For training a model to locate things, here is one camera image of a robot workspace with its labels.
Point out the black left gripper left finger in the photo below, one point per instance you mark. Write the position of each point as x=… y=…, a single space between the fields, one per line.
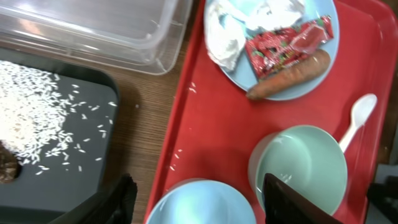
x=114 y=205

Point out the white rice pile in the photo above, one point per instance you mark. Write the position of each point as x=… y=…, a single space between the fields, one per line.
x=34 y=113

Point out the red serving tray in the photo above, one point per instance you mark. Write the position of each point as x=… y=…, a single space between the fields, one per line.
x=213 y=127

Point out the black waste tray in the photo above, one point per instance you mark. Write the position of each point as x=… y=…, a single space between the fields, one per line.
x=56 y=185

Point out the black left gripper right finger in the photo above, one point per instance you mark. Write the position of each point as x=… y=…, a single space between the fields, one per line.
x=283 y=205

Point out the light blue bowl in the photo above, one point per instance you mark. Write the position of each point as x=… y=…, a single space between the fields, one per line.
x=202 y=201

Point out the red snack wrapper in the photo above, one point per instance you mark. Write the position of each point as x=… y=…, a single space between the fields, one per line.
x=271 y=51

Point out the brown food scrap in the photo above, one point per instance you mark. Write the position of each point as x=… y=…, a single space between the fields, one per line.
x=10 y=168

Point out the white plastic spoon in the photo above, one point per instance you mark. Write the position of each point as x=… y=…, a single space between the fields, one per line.
x=360 y=112

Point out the white napkin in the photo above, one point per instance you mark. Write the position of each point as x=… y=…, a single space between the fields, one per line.
x=225 y=24

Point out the light blue plate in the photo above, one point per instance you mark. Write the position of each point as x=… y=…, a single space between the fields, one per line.
x=243 y=74

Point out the clear plastic bin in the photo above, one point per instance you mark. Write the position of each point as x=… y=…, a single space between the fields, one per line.
x=139 y=35

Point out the mint green bowl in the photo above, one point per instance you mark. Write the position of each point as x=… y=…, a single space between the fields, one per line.
x=307 y=159

